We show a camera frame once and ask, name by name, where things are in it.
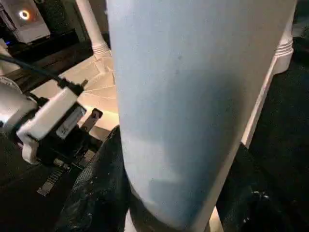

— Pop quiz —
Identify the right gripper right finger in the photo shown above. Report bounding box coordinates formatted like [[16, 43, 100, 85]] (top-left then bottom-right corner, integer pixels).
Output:
[[215, 142, 309, 232]]

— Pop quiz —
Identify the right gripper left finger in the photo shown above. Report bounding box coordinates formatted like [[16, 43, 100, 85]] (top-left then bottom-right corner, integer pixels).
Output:
[[54, 125, 133, 232]]

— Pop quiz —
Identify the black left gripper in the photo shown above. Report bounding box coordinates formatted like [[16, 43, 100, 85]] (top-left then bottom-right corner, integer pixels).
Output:
[[31, 108, 104, 197]]

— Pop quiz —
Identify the white plastic table top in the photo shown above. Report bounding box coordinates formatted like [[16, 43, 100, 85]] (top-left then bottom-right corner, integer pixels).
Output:
[[30, 47, 295, 232]]

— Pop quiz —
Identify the white plastic table leg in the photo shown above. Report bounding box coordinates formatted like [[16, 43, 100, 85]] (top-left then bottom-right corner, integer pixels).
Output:
[[273, 14, 295, 73], [104, 0, 298, 232], [75, 0, 112, 60]]

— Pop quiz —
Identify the black work mat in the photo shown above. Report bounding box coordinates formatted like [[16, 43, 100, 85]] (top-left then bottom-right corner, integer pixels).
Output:
[[0, 29, 309, 232]]

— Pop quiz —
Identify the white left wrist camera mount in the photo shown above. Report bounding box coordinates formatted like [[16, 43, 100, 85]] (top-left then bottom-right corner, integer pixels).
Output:
[[16, 89, 88, 165]]

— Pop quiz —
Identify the white box with light ring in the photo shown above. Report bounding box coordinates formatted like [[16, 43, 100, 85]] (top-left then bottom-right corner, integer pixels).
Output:
[[2, 0, 52, 44]]

